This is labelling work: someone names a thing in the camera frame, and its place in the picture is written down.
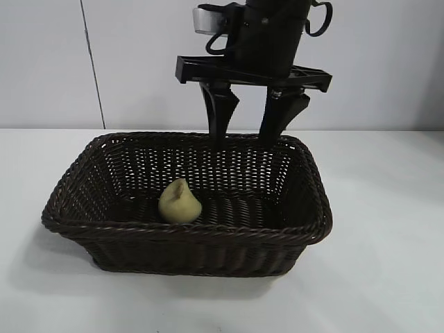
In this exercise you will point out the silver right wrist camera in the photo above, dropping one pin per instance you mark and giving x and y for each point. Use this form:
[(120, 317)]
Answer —
[(204, 21)]

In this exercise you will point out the round pale yellow yolk pastry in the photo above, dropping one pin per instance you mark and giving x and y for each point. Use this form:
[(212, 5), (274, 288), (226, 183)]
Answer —
[(180, 206)]

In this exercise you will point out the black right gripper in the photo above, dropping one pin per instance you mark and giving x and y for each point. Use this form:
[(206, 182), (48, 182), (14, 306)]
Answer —
[(267, 38)]

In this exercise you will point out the dark brown wicker basket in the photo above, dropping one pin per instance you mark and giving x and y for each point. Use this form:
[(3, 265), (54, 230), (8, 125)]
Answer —
[(194, 249)]

